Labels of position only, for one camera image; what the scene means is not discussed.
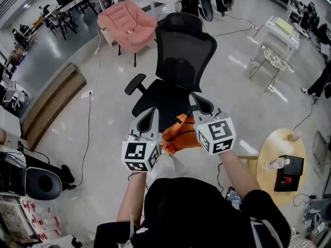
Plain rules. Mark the person's left forearm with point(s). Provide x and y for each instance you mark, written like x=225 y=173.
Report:
x=132 y=198

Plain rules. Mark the small white power strip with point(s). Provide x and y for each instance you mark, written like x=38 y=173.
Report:
x=254 y=27

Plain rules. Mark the person's right forearm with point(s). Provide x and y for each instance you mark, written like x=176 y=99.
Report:
x=238 y=174

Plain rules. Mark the white low table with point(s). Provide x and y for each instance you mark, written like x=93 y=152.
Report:
x=274 y=39

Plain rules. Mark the black box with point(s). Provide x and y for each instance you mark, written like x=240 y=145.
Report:
x=291 y=174

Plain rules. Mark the round wooden side table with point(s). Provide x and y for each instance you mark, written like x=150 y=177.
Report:
x=266 y=185

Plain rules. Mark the clear plastic bottle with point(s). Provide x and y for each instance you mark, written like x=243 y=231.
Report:
x=276 y=163

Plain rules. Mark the round black padded stool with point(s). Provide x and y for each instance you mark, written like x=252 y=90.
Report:
x=44 y=183

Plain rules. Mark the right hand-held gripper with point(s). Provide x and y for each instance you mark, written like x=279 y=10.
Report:
x=218 y=136

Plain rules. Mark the orange bag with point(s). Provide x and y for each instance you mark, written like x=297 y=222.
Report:
x=181 y=138

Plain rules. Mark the black mesh office chair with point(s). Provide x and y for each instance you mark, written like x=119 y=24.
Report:
x=178 y=61

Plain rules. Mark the black smartphone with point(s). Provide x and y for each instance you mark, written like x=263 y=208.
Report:
x=234 y=197

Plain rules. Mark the long wooden bench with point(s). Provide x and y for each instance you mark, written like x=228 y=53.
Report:
x=51 y=105

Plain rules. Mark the person's black shirt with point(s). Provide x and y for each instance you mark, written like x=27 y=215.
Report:
x=191 y=216

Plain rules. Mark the pink padded armchair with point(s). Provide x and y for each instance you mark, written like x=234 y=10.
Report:
x=129 y=24

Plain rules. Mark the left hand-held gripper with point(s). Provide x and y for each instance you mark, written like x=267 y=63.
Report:
x=135 y=154

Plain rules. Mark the long white desk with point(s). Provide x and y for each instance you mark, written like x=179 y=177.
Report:
x=69 y=5

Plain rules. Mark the yellow-green pad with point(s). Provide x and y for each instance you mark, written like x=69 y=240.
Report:
x=284 y=26

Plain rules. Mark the white office chair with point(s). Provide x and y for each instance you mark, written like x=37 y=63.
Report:
x=11 y=90

